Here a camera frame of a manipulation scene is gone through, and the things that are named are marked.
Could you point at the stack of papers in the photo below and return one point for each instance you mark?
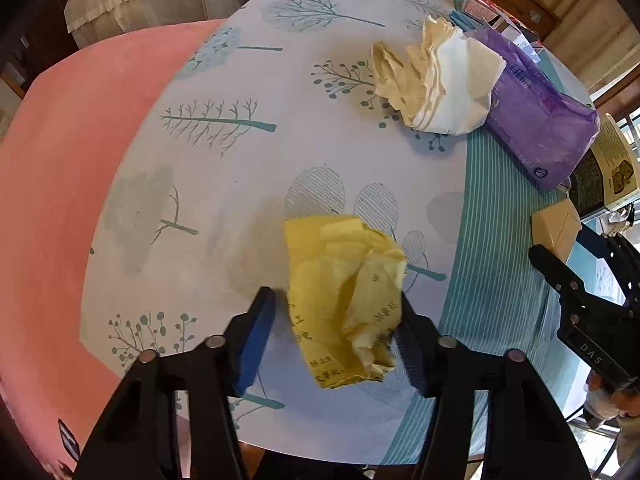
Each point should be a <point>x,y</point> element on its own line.
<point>520,35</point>

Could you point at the person's right hand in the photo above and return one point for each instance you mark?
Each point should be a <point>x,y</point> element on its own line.
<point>600,400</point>

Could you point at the open illustrated book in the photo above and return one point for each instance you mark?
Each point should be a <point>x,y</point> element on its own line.
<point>612,170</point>

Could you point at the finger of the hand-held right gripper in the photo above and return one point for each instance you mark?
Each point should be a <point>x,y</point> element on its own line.
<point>552,266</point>
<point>620,265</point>

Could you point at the purple tissue packet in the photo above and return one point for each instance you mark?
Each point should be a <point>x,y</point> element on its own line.
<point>540,125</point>

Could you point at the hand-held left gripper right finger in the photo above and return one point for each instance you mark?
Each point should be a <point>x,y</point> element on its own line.
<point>411,355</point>

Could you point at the pink patterned box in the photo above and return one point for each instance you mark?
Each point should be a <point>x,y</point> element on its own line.
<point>482,7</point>

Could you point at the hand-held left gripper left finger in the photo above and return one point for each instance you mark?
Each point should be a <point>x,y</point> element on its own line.
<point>255,342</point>

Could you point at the tree print striped tablecloth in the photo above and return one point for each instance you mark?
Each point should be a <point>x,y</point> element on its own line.
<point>225,200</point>

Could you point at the pink cushion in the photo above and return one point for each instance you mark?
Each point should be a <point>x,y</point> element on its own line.
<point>60,210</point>

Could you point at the yellow paper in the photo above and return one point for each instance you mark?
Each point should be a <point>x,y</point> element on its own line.
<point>340,300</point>

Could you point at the small beige box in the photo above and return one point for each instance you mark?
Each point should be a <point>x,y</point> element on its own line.
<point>555,227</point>

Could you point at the dark flat device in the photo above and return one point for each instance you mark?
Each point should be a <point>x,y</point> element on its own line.
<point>69,441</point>

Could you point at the crumpled white paper napkin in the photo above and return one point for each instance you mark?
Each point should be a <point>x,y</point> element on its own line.
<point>450,85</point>

